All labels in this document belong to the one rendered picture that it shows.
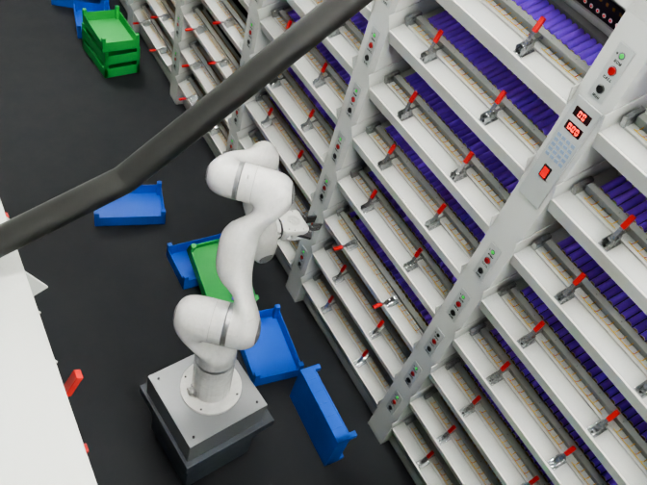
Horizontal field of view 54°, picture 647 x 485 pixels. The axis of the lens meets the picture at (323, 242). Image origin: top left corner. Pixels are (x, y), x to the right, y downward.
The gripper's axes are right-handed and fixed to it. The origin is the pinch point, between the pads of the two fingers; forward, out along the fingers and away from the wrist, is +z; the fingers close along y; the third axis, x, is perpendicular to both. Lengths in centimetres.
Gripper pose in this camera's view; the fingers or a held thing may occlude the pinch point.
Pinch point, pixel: (313, 222)
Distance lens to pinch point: 221.3
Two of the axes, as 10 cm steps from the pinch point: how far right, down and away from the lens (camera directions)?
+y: -4.8, -7.2, 5.0
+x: -3.6, 6.8, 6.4
